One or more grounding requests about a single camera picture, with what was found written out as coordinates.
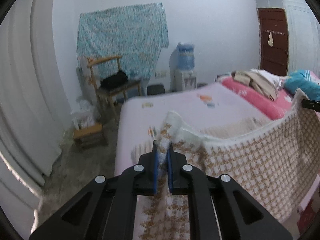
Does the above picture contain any beige white houndstooth coat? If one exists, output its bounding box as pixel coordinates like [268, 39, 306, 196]
[134, 89, 319, 239]

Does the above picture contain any beige clothes pile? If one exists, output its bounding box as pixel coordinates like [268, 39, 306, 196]
[232, 69, 284, 101]

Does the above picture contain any teal blue garment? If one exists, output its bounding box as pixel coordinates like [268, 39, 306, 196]
[284, 69, 319, 101]

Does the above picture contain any pink floral blanket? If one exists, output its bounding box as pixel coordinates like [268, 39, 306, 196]
[219, 76, 293, 120]

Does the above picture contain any small wooden stool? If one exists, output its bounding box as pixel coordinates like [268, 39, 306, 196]
[73, 122, 108, 149]

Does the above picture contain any dark brown door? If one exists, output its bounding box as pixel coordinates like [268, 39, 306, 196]
[258, 8, 289, 76]

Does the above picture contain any white plastic bag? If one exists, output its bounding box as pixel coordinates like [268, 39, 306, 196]
[71, 99, 100, 130]

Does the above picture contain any lilac bed sheet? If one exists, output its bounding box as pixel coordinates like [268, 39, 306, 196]
[114, 82, 272, 175]

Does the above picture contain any white curtain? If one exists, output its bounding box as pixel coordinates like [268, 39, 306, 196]
[1, 0, 71, 238]

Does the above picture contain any wooden chair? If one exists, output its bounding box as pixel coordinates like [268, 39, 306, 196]
[87, 55, 142, 121]

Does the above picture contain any black garment on chair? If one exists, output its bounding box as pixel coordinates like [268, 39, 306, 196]
[101, 70, 128, 90]

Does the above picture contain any white water dispenser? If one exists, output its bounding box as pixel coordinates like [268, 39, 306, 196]
[169, 49, 197, 92]

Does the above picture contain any wall power socket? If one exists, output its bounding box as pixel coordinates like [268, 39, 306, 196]
[155, 70, 167, 79]

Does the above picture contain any turquoise floral wall cloth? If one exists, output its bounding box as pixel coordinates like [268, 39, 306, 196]
[76, 3, 169, 80]

